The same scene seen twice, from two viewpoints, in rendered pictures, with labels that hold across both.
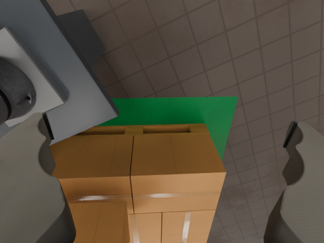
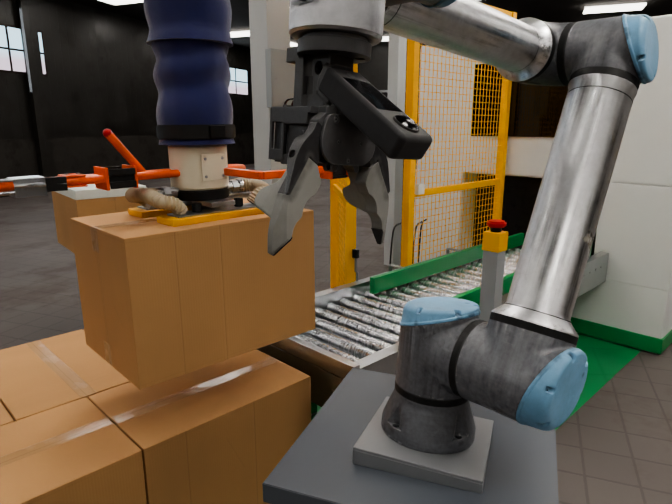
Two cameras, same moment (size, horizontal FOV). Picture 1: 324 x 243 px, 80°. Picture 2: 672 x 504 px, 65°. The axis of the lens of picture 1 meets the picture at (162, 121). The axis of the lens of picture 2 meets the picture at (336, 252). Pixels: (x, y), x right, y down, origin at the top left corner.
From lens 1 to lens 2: 48 cm
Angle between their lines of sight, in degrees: 58
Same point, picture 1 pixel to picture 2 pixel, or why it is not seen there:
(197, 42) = not seen: outside the picture
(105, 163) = (201, 459)
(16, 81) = (421, 430)
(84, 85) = (347, 490)
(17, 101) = (402, 408)
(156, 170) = (80, 489)
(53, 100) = (367, 443)
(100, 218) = (180, 345)
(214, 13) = not seen: outside the picture
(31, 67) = (422, 461)
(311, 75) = not seen: outside the picture
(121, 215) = (143, 360)
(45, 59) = (418, 486)
